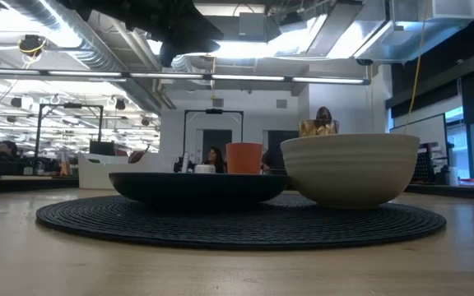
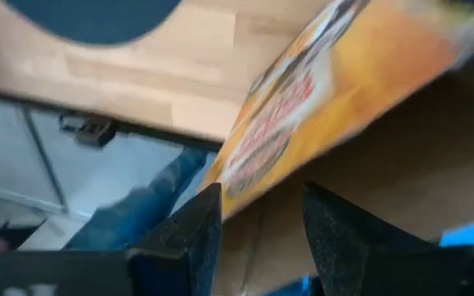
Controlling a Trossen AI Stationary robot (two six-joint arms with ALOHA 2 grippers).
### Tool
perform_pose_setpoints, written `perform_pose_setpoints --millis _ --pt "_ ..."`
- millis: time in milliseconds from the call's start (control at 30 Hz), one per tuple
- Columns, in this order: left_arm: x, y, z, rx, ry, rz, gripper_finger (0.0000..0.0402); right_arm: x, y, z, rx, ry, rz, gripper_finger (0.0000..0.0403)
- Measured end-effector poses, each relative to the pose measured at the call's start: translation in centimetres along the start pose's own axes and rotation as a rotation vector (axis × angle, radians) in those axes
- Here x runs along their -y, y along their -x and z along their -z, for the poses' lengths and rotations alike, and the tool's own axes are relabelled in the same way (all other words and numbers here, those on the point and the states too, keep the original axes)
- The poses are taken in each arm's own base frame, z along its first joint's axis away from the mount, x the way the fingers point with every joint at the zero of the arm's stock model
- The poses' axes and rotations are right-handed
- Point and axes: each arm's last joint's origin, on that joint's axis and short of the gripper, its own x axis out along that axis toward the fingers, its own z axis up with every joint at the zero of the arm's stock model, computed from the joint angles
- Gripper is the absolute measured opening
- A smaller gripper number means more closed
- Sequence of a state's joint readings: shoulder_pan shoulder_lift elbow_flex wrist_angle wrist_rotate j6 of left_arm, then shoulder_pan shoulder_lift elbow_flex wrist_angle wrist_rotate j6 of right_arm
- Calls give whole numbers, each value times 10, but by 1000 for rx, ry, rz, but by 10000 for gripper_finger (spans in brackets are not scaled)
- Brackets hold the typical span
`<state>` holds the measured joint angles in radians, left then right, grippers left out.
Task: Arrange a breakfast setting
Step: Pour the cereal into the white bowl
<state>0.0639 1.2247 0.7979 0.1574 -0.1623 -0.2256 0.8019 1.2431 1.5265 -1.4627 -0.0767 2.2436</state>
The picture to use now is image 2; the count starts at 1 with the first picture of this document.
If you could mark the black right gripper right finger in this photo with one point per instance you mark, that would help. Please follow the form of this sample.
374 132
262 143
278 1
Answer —
344 246

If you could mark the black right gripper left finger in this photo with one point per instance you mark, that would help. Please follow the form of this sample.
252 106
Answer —
179 255

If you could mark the orange cereal box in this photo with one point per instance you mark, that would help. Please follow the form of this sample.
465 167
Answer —
364 61

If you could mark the person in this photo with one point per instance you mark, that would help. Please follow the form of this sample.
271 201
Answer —
138 209

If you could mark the dark round woven placemat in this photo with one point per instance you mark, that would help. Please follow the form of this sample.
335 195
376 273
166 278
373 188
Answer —
97 20

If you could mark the black table frame bracket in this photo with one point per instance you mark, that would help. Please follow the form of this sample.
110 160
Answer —
91 130

